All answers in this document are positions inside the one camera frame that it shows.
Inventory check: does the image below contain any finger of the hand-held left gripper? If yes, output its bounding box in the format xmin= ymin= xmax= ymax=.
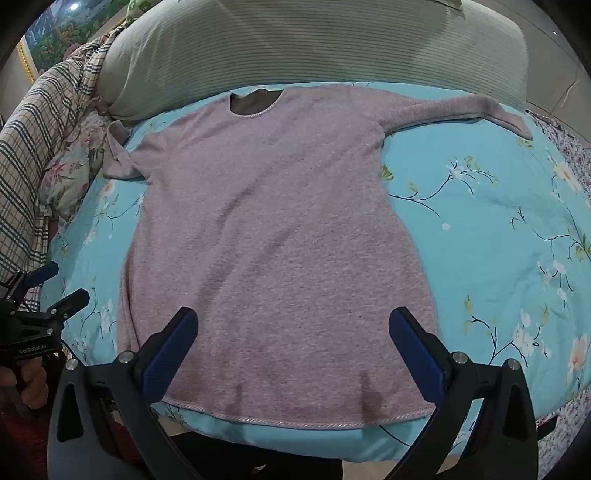
xmin=44 ymin=288 xmax=90 ymax=324
xmin=9 ymin=261 xmax=60 ymax=296

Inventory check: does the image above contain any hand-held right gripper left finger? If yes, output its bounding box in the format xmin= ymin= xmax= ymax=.
xmin=48 ymin=306 xmax=204 ymax=480

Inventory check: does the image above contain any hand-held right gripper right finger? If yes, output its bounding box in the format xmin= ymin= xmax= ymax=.
xmin=388 ymin=307 xmax=539 ymax=480

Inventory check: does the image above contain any person's left hand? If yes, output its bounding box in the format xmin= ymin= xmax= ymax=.
xmin=0 ymin=357 xmax=49 ymax=403

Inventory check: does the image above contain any floral pillow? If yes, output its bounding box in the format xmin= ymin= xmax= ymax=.
xmin=39 ymin=108 xmax=116 ymax=217

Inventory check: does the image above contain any plaid blanket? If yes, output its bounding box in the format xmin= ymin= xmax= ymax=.
xmin=0 ymin=34 xmax=116 ymax=287

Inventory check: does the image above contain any blue floral bedsheet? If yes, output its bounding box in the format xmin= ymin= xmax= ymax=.
xmin=39 ymin=80 xmax=591 ymax=462

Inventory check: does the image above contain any beige padded headboard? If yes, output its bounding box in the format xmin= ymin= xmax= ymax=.
xmin=519 ymin=0 xmax=591 ymax=153

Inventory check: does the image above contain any green striped pillow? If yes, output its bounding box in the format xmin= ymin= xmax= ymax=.
xmin=99 ymin=0 xmax=529 ymax=123

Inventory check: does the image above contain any gold framed wall painting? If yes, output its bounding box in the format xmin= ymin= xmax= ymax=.
xmin=18 ymin=0 xmax=139 ymax=84

